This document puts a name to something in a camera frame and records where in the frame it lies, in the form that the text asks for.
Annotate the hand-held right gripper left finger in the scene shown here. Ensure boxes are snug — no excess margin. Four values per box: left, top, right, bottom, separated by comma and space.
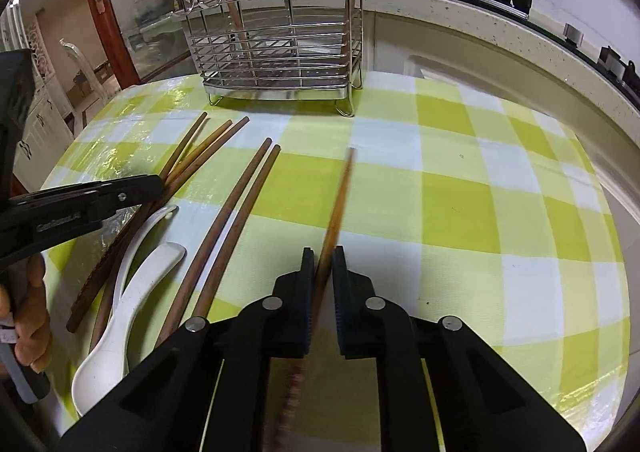
59, 247, 317, 452

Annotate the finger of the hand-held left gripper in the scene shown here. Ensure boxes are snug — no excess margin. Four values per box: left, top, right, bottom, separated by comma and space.
10, 174, 164, 211

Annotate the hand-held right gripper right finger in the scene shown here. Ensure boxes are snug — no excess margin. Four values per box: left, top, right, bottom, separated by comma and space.
332, 246, 586, 452

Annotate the white spoon with hooked handle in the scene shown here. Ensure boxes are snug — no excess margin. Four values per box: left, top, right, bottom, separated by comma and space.
112, 204, 180, 305

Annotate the white spoon with rounded handle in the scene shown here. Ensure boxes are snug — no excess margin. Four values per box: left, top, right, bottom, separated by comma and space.
71, 242, 188, 418

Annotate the metal wire utensil rack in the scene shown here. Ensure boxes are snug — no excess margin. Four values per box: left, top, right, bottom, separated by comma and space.
177, 0, 366, 117

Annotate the person's left hand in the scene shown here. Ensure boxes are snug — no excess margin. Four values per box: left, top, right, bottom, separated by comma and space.
0, 253, 54, 376

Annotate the white cabinet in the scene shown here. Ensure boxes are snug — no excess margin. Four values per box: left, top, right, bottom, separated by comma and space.
12, 92, 76, 190

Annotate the cardboard box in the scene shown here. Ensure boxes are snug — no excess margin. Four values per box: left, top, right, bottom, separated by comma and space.
66, 74, 93, 105

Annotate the green white checked tablecloth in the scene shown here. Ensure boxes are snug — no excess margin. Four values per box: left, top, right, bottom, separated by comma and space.
15, 72, 633, 452

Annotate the white chair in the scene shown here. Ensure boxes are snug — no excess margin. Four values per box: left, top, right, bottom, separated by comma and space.
60, 38, 109, 117

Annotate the red wooden glass door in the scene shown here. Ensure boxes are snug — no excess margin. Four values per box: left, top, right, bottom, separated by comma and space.
77, 0, 211, 87

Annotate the black metal fitting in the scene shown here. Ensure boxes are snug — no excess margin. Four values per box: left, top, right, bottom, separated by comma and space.
599, 46, 640, 100

